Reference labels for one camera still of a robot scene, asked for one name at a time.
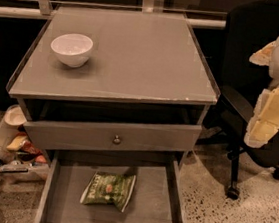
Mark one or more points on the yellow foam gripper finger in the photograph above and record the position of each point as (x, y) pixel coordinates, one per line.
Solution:
(262, 57)
(264, 123)

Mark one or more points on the green jalapeno chip bag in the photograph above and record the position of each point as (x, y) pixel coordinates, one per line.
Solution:
(109, 188)

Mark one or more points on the closed grey top drawer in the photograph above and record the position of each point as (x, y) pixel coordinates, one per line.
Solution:
(99, 136)

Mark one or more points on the grey wooden drawer cabinet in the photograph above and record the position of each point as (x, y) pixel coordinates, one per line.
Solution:
(128, 78)

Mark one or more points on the round metal drawer knob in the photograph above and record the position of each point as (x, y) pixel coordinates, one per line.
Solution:
(116, 140)

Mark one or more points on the open grey middle drawer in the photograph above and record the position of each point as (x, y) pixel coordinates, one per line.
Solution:
(155, 198)

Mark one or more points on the red snack bag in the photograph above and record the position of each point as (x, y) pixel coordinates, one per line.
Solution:
(28, 147)

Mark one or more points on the yellow snack bag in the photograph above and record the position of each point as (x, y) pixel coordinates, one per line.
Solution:
(17, 143)

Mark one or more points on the black office chair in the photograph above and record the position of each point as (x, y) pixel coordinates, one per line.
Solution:
(249, 28)

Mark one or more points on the white ceramic bowl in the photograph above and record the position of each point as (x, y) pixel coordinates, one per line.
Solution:
(72, 49)

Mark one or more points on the metal railing bar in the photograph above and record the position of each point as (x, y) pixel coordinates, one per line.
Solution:
(82, 19)

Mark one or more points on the white bowl in bin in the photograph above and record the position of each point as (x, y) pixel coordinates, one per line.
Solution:
(14, 116)

